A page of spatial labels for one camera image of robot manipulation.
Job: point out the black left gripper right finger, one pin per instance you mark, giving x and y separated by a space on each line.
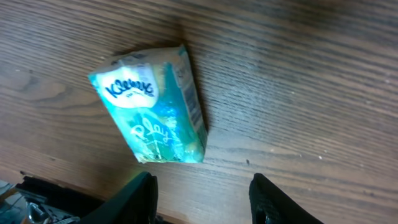
270 205

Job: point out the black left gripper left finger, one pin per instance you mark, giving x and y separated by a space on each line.
134 203

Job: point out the teal tissue pack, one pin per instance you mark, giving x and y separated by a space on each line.
152 98

